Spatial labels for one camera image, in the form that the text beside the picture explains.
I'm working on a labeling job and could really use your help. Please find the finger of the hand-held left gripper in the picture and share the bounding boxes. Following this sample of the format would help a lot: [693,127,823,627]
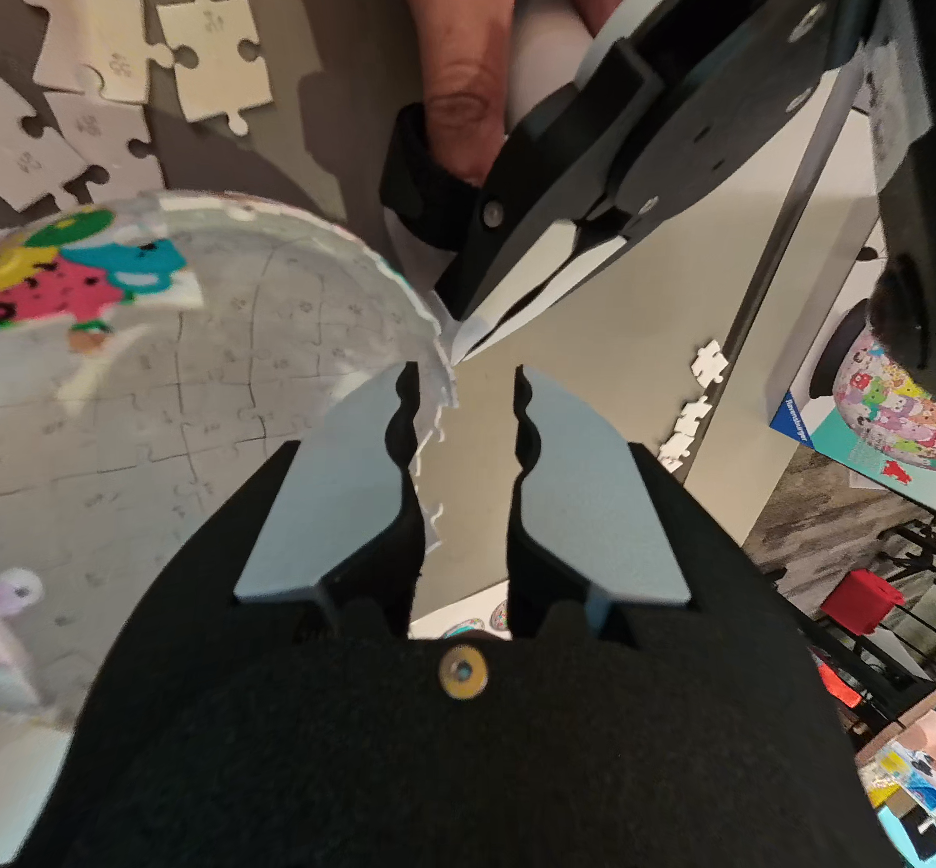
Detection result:
[436,216,589,331]
[448,231,634,367]

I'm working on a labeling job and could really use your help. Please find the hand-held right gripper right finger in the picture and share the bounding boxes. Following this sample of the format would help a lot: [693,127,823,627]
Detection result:
[507,365,691,647]

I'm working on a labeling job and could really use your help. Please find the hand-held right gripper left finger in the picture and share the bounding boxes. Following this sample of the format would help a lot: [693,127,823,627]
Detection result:
[234,361,429,642]

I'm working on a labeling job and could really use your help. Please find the colourful puzzle ball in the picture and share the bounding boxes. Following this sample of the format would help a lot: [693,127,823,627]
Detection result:
[0,188,459,755]

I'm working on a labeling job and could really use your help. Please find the white puzzle leaflet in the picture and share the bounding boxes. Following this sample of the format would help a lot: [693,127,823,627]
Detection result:
[409,582,514,644]

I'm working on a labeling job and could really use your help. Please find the colourful puzzle box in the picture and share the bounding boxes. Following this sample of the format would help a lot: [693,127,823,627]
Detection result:
[767,295,936,512]

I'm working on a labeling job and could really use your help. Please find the row of white puzzle pieces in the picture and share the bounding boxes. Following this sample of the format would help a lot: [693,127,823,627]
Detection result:
[0,0,276,215]

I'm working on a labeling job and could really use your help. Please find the person's left hand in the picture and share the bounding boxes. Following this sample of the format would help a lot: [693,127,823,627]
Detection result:
[391,0,691,187]

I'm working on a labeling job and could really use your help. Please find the red cloth bag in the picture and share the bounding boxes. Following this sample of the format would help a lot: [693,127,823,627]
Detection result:
[818,567,909,639]

